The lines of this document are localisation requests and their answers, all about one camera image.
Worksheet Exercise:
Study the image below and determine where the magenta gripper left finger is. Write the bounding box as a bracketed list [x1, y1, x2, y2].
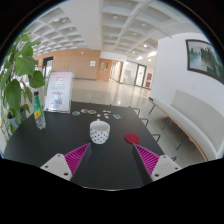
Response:
[41, 143, 91, 181]

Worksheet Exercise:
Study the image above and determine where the green leafy potted plant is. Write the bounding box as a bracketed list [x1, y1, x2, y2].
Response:
[0, 30, 45, 141]

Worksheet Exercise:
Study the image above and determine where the long white bench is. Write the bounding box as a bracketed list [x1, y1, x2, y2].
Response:
[152, 90, 224, 161]

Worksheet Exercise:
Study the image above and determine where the round badge multicoloured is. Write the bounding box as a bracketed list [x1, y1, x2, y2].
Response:
[81, 109, 88, 113]

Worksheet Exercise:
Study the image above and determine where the red round coaster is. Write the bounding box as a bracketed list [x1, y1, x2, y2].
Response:
[124, 133, 140, 144]

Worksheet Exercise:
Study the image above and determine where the small blue card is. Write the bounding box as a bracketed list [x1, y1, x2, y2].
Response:
[113, 114, 121, 119]

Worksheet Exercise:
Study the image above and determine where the round badge dark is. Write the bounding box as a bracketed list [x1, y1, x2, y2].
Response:
[88, 110, 97, 115]

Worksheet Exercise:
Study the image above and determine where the framed landscape painting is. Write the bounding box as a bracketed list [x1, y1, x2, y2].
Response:
[186, 39, 224, 84]

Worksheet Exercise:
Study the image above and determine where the round badge pale green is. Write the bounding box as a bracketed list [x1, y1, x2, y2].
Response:
[72, 111, 80, 116]

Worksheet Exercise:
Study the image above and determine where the green plastic water bottle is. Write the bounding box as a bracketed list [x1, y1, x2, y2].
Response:
[34, 91, 46, 130]

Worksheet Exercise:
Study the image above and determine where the acrylic sign stand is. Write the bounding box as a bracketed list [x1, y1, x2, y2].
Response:
[44, 71, 73, 113]

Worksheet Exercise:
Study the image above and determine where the white polka dot mug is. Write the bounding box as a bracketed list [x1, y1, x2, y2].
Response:
[90, 120, 110, 144]

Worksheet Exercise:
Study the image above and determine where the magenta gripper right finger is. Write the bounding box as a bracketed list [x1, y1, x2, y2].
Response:
[133, 144, 181, 182]

